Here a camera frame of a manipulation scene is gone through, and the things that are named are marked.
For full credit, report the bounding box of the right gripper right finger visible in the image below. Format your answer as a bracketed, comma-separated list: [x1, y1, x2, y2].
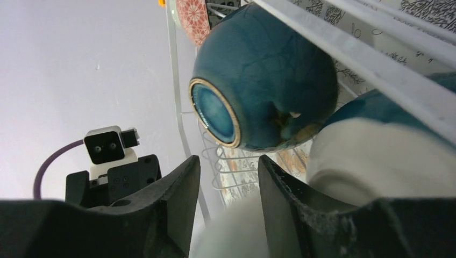
[258, 155, 354, 257]

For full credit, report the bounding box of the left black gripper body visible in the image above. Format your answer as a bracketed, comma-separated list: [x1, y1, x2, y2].
[65, 154, 162, 209]

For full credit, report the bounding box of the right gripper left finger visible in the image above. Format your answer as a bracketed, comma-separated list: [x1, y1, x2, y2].
[89, 155, 201, 257]

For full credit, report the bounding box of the pink floral bowl leaf interior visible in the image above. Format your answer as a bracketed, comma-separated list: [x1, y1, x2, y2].
[166, 0, 211, 48]

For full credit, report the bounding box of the white ribbed bowl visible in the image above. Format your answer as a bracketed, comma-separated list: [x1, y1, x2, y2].
[190, 192, 270, 258]

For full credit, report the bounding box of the teal white spotted bowl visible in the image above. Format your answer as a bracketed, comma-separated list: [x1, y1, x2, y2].
[306, 89, 455, 206]

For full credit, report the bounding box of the dark teal floral bowl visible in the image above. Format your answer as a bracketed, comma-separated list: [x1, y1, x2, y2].
[189, 3, 339, 152]

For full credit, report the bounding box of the yellow toy block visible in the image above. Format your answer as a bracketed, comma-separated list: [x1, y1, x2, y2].
[158, 0, 166, 8]

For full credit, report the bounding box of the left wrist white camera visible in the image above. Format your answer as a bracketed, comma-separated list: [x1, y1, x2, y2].
[83, 126, 139, 180]

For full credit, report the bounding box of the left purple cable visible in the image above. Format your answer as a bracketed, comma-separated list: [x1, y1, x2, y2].
[33, 139, 86, 200]

